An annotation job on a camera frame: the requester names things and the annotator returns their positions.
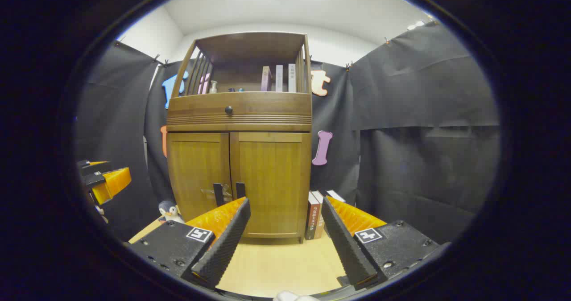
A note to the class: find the wooden cabinet drawer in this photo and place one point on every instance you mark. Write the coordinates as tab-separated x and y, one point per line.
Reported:
267	107

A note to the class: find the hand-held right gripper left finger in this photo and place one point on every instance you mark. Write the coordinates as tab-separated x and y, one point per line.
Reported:
223	247

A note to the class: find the small clear pump bottle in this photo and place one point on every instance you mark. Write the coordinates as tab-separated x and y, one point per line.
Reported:
213	88

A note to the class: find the penguin plush toy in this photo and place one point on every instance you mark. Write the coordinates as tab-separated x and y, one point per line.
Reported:
169	212

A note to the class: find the wooden double-door shoe cabinet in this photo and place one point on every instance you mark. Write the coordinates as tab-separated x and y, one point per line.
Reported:
241	122

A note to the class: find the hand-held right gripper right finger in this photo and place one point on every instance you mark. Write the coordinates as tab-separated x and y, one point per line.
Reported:
345	247

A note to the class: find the white book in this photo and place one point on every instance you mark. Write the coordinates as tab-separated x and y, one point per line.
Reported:
279	78

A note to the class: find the grey book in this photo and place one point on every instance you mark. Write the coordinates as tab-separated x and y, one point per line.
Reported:
291	78

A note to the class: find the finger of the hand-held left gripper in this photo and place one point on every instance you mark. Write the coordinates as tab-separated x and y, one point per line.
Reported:
96	169
113	183

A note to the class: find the tan book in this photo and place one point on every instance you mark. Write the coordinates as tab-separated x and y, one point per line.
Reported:
320	223

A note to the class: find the black backdrop cloth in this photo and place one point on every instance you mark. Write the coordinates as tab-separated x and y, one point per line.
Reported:
424	136

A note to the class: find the small blue items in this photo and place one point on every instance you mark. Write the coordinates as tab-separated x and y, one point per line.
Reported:
236	89

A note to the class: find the dark brown book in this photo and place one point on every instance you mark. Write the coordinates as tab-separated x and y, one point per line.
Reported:
311	218

